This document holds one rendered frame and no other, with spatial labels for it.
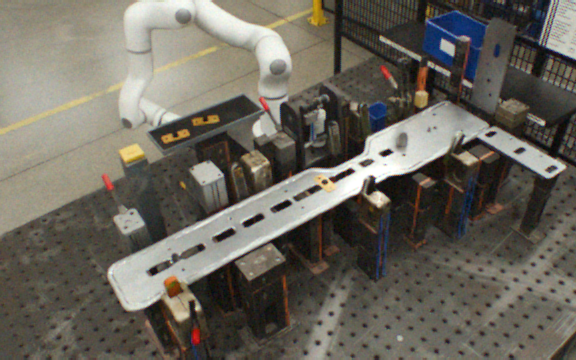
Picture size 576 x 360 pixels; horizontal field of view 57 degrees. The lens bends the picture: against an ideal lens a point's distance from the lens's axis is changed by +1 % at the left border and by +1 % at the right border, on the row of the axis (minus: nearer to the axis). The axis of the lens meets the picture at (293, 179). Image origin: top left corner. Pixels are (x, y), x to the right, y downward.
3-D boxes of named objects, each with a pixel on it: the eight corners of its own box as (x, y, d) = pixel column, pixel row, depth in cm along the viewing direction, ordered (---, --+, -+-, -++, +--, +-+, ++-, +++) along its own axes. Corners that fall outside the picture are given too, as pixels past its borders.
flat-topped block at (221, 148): (218, 231, 199) (199, 135, 169) (208, 219, 204) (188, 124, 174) (241, 219, 203) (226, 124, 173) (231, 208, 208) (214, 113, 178)
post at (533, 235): (534, 245, 187) (557, 183, 168) (508, 226, 194) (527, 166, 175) (546, 236, 190) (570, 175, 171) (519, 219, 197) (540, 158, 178)
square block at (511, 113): (494, 191, 209) (516, 114, 185) (478, 180, 214) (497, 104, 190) (508, 182, 212) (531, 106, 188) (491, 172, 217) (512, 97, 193)
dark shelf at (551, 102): (548, 130, 187) (550, 123, 185) (376, 39, 245) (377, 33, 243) (587, 107, 196) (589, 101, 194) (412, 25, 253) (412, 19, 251)
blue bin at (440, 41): (471, 79, 209) (477, 49, 200) (421, 48, 229) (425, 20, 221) (503, 67, 214) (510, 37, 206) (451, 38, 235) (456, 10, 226)
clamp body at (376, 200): (371, 286, 177) (377, 213, 154) (348, 263, 185) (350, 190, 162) (392, 273, 181) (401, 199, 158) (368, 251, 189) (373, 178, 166)
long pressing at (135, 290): (132, 324, 136) (130, 320, 135) (102, 268, 151) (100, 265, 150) (494, 128, 192) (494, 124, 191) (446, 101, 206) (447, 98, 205)
